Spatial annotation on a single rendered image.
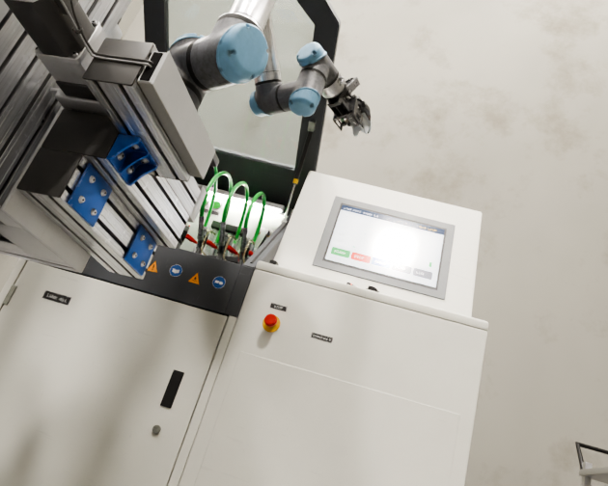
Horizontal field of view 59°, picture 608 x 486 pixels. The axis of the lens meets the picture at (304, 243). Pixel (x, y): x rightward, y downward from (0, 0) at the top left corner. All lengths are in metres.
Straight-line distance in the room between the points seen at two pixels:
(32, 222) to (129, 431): 0.70
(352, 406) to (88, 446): 0.70
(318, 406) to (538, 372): 2.21
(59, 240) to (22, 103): 0.26
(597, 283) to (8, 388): 3.26
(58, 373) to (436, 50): 3.92
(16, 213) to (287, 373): 0.82
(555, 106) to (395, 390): 3.33
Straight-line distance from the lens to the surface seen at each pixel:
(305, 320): 1.57
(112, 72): 0.93
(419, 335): 1.59
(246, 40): 1.23
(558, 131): 4.40
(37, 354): 1.72
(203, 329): 1.59
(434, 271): 1.96
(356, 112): 1.62
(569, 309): 3.73
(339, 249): 1.95
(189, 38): 1.36
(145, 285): 1.68
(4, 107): 1.12
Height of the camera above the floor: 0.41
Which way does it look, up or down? 24 degrees up
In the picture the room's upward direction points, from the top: 18 degrees clockwise
